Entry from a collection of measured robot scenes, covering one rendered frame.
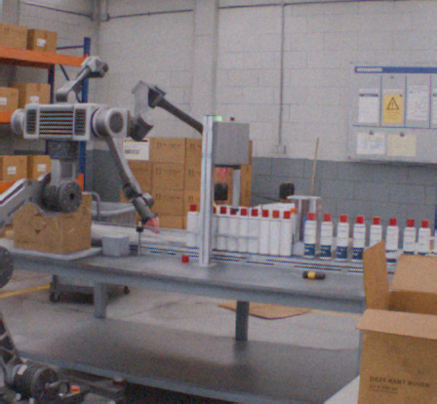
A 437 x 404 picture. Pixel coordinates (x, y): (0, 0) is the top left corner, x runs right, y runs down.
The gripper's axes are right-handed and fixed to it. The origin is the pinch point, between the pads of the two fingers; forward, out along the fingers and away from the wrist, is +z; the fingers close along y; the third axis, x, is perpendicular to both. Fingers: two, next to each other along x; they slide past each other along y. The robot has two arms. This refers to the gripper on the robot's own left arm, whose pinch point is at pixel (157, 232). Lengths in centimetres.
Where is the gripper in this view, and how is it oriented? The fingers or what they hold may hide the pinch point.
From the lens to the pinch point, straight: 357.3
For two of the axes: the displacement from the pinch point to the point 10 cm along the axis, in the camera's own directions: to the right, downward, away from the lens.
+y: 4.1, -0.5, 9.1
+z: 5.5, 8.1, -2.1
